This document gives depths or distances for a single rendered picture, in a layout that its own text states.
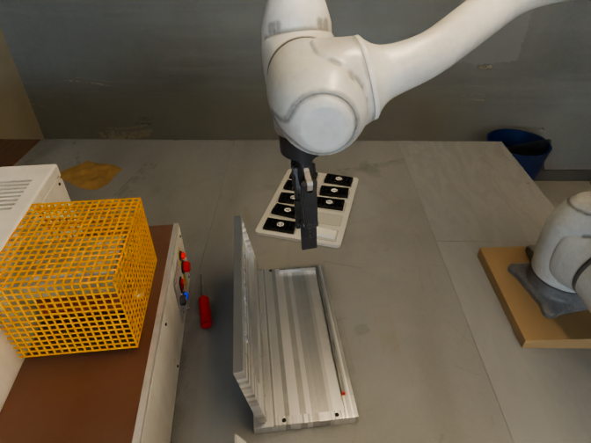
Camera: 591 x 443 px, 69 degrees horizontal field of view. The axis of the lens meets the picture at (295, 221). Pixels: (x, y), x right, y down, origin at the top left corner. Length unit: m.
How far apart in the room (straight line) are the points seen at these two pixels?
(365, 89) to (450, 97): 2.71
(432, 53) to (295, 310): 0.72
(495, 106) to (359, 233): 2.16
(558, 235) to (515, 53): 2.24
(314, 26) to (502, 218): 1.08
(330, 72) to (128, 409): 0.59
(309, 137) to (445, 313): 0.79
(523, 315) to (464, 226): 0.39
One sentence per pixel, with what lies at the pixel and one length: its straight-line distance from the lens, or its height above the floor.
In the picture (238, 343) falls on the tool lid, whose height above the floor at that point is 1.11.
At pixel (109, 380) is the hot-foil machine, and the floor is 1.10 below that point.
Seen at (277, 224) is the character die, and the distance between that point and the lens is 1.34.
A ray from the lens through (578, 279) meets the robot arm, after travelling 1.10.
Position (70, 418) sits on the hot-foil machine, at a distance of 0.81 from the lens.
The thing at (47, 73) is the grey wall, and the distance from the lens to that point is 3.43.
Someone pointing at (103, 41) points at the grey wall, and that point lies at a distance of 3.19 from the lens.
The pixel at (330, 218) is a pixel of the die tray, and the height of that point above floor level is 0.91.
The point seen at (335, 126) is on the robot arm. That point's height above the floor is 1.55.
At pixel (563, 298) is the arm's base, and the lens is 1.23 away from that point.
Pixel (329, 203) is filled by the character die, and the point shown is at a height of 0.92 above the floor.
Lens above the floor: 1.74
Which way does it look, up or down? 37 degrees down
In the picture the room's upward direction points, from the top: straight up
